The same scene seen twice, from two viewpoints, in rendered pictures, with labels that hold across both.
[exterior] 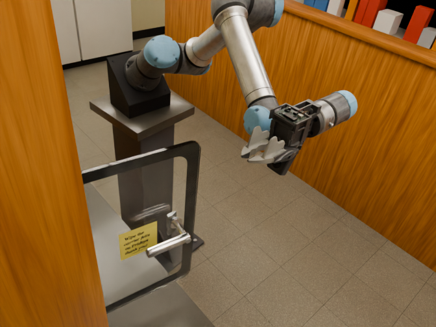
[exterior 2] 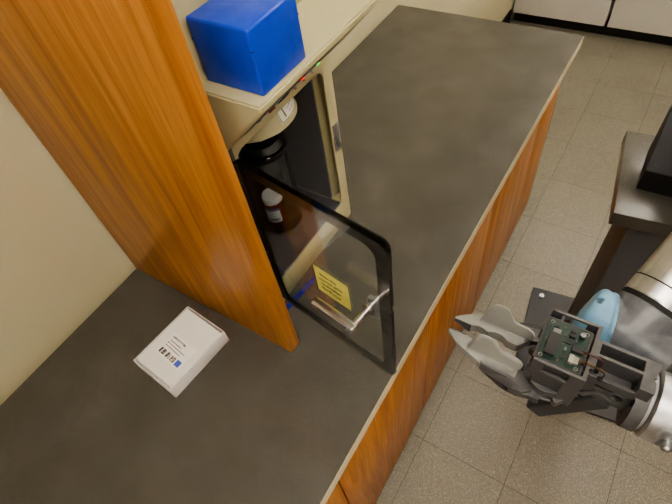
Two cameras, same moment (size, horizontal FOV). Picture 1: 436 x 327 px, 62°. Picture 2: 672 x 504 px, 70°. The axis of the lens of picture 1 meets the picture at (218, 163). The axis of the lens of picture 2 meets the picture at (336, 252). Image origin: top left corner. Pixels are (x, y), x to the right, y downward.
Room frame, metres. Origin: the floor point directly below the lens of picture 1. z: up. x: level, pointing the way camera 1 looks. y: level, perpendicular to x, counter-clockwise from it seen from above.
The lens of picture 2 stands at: (0.43, -0.33, 1.87)
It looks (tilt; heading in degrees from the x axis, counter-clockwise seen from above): 52 degrees down; 87
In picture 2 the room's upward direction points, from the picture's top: 11 degrees counter-clockwise
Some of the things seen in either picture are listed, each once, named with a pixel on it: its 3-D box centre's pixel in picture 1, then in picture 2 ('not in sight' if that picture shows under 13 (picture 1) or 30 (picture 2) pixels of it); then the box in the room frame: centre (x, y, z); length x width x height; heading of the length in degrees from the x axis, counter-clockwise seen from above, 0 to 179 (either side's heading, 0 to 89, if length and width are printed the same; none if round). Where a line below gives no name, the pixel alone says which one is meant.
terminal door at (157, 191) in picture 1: (124, 244); (321, 277); (0.43, 0.16, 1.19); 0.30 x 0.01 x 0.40; 127
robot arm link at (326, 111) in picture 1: (316, 119); (663, 411); (0.74, -0.21, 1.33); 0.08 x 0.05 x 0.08; 47
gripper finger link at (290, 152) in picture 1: (283, 150); (518, 373); (0.62, -0.13, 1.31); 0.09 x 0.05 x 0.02; 140
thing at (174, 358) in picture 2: not in sight; (182, 349); (0.10, 0.22, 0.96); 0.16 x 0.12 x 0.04; 41
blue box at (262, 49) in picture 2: not in sight; (249, 38); (0.41, 0.30, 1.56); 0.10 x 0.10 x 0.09; 46
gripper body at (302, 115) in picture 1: (294, 126); (584, 371); (0.68, -0.16, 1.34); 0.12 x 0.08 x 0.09; 137
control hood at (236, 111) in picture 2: not in sight; (299, 68); (0.47, 0.36, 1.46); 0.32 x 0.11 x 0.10; 46
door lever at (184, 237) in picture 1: (165, 238); (341, 308); (0.45, 0.08, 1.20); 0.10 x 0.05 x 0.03; 127
